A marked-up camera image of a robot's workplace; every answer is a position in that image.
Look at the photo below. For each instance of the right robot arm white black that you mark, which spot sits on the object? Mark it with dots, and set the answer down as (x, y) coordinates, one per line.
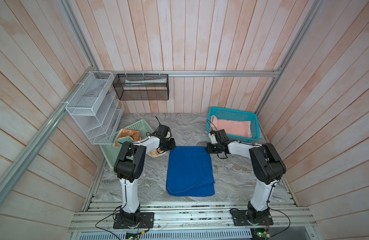
(268, 168)

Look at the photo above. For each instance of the orange patterned towel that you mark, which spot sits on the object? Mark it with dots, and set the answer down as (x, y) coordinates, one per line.
(137, 137)

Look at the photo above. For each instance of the white wire mesh shelf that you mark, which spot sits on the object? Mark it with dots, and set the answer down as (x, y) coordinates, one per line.
(95, 108)

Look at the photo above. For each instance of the teal plastic basket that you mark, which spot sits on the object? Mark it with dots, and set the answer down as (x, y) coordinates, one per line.
(234, 115)

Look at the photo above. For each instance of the pink towel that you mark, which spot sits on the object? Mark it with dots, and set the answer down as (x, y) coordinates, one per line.
(236, 128)

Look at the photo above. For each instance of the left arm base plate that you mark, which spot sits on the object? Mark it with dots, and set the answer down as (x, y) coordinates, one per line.
(124, 220)

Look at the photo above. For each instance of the teal yellow-trimmed towel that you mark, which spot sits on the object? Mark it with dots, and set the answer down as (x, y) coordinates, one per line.
(120, 141)

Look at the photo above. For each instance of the black wire mesh basket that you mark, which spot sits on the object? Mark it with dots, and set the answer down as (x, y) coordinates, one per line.
(141, 87)

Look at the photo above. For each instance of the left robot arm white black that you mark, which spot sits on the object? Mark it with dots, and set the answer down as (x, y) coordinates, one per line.
(129, 166)

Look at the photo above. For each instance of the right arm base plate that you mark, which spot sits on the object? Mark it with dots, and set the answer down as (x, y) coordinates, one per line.
(251, 217)

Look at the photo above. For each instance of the blue towel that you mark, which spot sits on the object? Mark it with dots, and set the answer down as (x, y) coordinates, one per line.
(190, 173)

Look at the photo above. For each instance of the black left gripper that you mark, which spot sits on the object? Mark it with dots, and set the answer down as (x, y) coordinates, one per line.
(172, 146)

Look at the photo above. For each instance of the green circuit board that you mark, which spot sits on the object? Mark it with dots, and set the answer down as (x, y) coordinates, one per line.
(259, 234)

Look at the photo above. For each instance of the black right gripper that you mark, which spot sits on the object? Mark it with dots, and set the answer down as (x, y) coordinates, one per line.
(208, 149)

